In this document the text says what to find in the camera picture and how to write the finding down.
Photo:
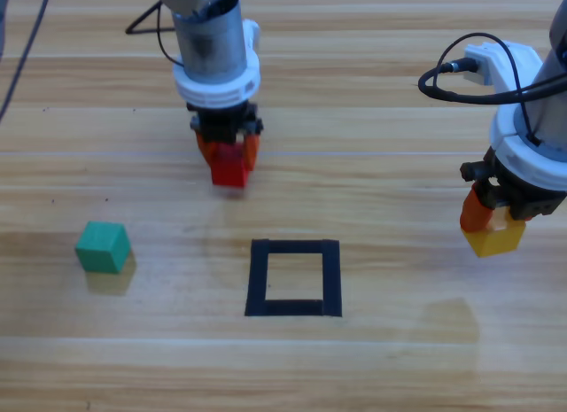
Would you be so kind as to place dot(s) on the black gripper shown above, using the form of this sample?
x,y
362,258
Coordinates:
x,y
522,197
226,119

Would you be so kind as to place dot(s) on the red cube block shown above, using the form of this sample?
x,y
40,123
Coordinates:
x,y
229,168

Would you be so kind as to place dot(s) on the yellow cube block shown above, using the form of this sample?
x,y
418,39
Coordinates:
x,y
496,239

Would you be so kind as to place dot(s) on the green cube block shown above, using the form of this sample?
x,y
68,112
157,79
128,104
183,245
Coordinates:
x,y
102,248

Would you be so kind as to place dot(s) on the black tape square outline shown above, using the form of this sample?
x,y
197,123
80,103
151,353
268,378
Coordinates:
x,y
332,279

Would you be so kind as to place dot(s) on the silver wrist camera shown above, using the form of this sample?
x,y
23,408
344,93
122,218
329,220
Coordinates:
x,y
477,64

